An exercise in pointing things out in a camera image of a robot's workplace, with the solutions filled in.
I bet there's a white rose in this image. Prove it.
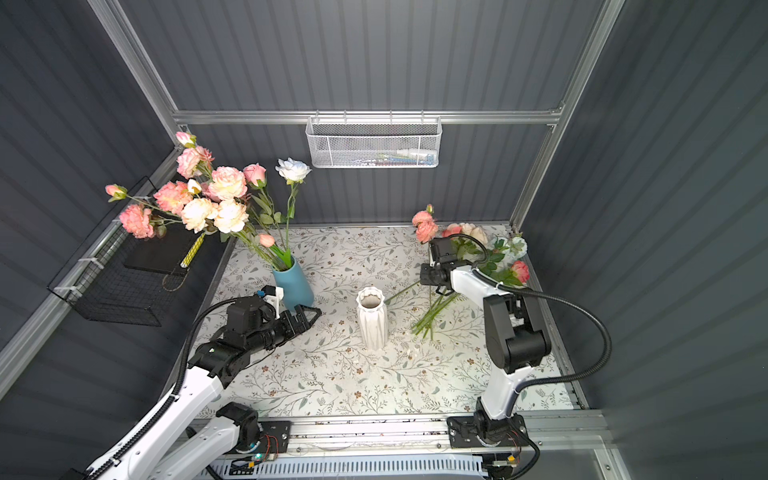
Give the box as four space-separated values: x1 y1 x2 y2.
275 158 311 269

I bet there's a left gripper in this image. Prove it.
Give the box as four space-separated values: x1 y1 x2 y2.
247 304 320 357

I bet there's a right black cable conduit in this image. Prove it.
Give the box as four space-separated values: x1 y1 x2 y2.
449 232 613 415

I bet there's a coral spray rose stem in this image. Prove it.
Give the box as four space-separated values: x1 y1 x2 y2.
411 204 439 263

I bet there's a left black cable conduit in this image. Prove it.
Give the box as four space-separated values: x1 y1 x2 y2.
83 296 253 480

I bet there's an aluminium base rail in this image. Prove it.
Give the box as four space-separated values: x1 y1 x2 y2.
125 410 607 463

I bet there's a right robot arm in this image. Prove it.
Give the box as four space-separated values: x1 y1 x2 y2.
419 233 551 431

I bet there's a yellow marker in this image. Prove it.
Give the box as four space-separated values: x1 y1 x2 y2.
179 234 205 269

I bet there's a black cable conduit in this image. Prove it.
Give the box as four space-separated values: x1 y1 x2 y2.
449 232 613 415
83 296 253 480

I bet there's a pile of artificial flowers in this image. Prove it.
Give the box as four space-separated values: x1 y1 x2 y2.
392 223 530 338

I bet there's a floral table mat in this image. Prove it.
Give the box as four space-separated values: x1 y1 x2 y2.
163 224 574 420

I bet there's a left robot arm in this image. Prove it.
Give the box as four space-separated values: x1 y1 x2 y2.
63 287 322 479

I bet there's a cream double peony stem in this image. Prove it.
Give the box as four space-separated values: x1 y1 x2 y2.
180 198 293 271

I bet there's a black wire basket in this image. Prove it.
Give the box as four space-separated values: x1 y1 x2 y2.
47 176 220 327

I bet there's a pink spray rose stem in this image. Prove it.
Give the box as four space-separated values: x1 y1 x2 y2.
105 181 194 239

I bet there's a pink peony stem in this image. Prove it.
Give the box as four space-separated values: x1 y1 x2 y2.
203 167 248 202

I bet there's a white wire basket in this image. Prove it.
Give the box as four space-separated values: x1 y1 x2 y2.
305 117 443 169

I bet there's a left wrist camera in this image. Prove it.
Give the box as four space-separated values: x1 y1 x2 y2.
256 285 284 318

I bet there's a blue ceramic vase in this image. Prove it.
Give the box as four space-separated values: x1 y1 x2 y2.
272 258 315 312

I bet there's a pink multi-bloom rose stem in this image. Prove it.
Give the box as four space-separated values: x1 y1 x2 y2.
175 131 214 179

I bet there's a white ribbed vase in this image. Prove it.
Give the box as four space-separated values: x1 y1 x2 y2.
356 286 388 350

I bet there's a single pink rose stem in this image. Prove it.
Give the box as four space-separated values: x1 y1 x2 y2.
243 163 292 271

